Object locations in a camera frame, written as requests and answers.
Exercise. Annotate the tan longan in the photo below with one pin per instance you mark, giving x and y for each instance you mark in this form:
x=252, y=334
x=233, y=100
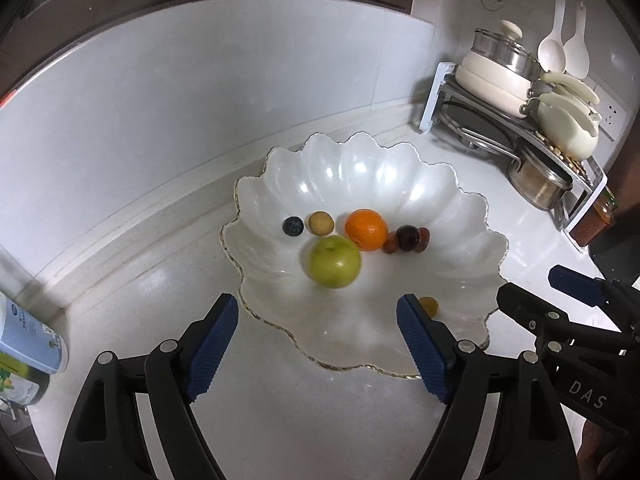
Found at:
x=320, y=223

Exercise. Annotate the steel pot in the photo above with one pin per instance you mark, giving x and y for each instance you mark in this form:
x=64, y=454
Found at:
x=537, y=182

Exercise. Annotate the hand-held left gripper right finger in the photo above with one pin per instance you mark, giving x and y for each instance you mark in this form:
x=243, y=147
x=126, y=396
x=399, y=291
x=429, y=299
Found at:
x=422, y=350

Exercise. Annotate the green dish soap bottle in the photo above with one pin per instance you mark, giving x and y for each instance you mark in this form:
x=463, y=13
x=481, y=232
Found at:
x=20, y=385

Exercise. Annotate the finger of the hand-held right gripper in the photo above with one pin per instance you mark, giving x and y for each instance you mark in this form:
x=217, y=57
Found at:
x=575, y=284
x=520, y=302

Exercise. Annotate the green apple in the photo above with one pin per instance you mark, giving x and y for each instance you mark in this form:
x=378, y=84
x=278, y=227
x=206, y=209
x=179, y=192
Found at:
x=334, y=262

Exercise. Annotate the cream white saucepan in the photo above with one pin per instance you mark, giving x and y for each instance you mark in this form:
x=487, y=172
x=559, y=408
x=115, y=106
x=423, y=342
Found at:
x=567, y=130

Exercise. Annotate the white cooking pot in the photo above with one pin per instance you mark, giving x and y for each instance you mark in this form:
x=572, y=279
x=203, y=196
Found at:
x=492, y=85

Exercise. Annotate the white rice spoon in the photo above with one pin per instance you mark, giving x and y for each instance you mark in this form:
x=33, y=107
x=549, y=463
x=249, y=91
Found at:
x=551, y=50
x=577, y=55

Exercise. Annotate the blueberry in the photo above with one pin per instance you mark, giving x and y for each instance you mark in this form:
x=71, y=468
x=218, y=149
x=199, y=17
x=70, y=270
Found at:
x=293, y=226

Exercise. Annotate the brown jar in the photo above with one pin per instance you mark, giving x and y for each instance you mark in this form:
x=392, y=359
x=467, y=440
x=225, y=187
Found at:
x=595, y=217

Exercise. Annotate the white scalloped bowl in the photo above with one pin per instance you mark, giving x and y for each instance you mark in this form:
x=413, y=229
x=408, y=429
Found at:
x=375, y=310

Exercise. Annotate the dark cherry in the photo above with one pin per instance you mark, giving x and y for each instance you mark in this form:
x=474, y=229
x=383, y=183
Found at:
x=407, y=238

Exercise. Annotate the orange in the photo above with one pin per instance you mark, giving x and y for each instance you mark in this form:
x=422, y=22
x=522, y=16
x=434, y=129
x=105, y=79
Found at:
x=366, y=230

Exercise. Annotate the person's right hand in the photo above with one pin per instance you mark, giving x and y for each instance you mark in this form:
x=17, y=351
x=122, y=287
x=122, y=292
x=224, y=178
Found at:
x=602, y=452

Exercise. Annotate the glass pot lid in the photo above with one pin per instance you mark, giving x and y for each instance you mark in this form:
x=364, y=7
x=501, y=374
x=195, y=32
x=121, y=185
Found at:
x=475, y=127

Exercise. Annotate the dark red grape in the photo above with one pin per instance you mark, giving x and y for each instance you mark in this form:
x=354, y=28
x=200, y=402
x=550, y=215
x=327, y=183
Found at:
x=425, y=240

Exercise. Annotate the white pump bottle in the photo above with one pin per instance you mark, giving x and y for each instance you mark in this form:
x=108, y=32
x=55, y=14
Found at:
x=30, y=335

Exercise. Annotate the yellow longan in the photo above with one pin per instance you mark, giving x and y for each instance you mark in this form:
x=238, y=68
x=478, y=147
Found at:
x=430, y=305

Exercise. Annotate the white wall socket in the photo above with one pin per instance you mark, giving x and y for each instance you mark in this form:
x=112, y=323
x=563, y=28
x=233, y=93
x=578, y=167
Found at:
x=614, y=110

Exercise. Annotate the white pot rack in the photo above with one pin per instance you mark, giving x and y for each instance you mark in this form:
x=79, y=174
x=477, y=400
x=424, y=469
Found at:
x=435, y=95

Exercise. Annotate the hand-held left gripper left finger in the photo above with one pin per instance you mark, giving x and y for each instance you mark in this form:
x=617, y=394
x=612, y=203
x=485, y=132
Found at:
x=212, y=350

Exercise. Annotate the black appliance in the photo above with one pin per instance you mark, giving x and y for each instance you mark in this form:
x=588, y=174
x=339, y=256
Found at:
x=617, y=252

